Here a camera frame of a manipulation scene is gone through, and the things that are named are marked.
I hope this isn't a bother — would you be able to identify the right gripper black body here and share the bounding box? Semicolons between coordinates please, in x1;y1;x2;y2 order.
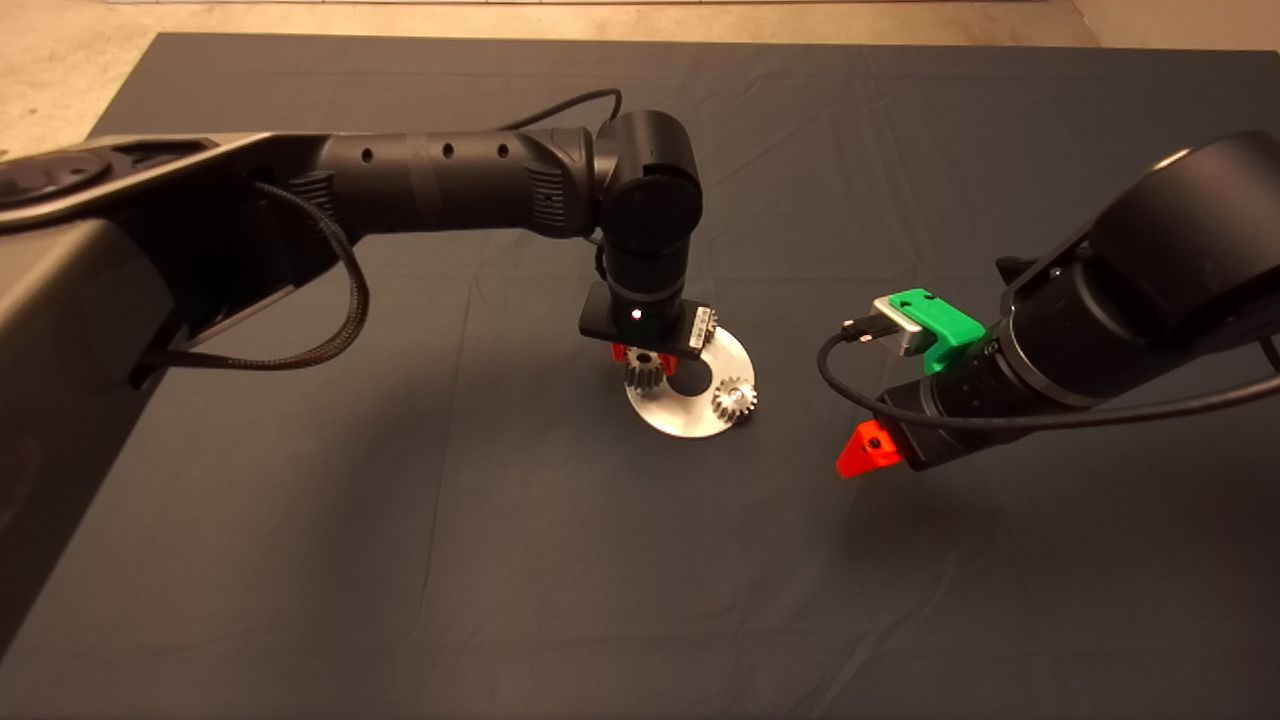
875;375;956;471

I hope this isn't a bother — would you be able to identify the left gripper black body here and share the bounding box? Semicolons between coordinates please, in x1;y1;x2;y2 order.
578;281;715;359

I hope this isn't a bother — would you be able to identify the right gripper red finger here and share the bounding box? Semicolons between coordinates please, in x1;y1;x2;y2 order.
837;419;904;480

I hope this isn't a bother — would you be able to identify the round metal carrier plate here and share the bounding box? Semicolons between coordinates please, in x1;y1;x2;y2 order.
626;325;757;439

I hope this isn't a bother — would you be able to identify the dark table cloth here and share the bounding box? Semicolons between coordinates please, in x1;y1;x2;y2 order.
0;32;1280;720

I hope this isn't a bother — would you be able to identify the right wrist green camera mount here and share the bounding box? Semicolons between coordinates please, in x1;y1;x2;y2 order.
892;288;986;376

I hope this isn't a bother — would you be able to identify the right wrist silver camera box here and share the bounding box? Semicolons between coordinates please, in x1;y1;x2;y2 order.
871;295;925;358

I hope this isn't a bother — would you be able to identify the thin black left camera cable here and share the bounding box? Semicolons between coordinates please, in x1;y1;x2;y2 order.
500;88;624;281

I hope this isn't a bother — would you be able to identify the left arm braided black hose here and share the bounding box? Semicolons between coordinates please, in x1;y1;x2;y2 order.
140;180;370;372

